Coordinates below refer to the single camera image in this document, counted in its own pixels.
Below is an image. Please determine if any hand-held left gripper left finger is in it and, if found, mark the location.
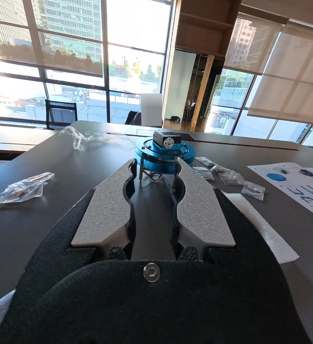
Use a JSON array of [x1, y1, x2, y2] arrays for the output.
[[71, 158, 137, 254]]

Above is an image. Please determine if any black office chair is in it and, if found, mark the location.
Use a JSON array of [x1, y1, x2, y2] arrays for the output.
[[45, 99, 78, 131]]

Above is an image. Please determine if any light wooden post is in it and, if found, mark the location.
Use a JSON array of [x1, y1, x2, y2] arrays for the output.
[[191, 55, 215, 130]]

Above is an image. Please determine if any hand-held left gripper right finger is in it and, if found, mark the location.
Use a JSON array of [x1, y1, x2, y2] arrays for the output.
[[171, 157, 237, 255]]

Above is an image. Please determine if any wooden shelf unit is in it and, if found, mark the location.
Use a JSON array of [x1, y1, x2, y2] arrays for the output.
[[175, 0, 242, 59]]

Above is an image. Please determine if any beige roller blind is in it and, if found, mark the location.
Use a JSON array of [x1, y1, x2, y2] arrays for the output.
[[247, 25, 313, 125], [223, 13, 284, 75]]

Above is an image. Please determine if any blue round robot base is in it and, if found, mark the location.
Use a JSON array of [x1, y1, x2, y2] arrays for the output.
[[134, 130, 196, 184]]

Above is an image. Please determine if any black framed window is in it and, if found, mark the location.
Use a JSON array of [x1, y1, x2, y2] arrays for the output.
[[0, 0, 174, 125]]

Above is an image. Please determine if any white instruction sheet blue print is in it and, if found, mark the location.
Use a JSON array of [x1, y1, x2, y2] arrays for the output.
[[247, 162, 313, 224]]

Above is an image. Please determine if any sheer roller blind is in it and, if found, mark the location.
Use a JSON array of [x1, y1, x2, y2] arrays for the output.
[[0, 0, 104, 76]]

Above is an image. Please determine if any long grey side table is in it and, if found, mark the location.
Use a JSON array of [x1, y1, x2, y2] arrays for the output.
[[0, 125, 59, 173]]

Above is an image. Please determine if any small clear parts bag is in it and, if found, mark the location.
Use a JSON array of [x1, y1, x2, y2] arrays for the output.
[[210, 164, 232, 174], [195, 157, 217, 167], [241, 181, 266, 201], [193, 167, 215, 180], [218, 172, 245, 185]]

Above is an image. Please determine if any crumpled clear plastic wrap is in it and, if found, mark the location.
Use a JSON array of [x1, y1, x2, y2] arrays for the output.
[[59, 125, 136, 150]]

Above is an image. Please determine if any white foam block with hole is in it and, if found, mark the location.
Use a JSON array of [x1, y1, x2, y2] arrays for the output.
[[222, 192, 300, 264]]

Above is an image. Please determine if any dark grey desk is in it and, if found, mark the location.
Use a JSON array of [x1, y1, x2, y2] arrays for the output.
[[0, 120, 313, 344]]

